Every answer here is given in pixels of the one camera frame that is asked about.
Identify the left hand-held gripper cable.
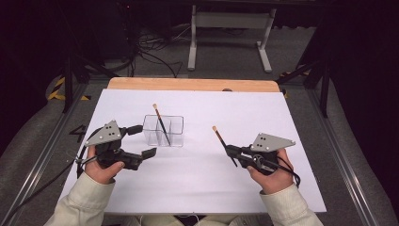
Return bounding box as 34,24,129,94
0,126,102,226

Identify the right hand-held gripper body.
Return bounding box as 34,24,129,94
241,133,296,176

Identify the yellow black floor tape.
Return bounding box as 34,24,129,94
46,76,92,102

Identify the white metal stand frame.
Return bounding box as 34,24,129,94
186,4,278,74

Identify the hand-held gripper cable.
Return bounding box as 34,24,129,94
0,126,102,226
264,154,302,189

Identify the dark curtain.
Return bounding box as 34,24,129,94
295,0,399,211

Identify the black makeup brush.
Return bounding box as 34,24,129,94
152,103,172,148
211,125,239,169

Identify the person's right hand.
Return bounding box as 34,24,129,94
246,148,295,195

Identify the aluminium floor rail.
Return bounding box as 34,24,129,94
0,82,90,225
306,89,379,226

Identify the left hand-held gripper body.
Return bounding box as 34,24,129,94
84,120,144,171

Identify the white paper sheet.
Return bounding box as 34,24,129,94
54,89,327,217

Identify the clear plastic organizer box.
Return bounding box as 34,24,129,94
141,114,185,148

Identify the person's left hand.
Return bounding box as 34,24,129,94
83,145,126,186

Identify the bundle of floor cables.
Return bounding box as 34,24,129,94
103,24,193,79

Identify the black tripod stand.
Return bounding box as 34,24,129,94
275,56,331,120
60,51,120,114

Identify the right hand-held gripper cable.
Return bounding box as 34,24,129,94
264,154,302,189

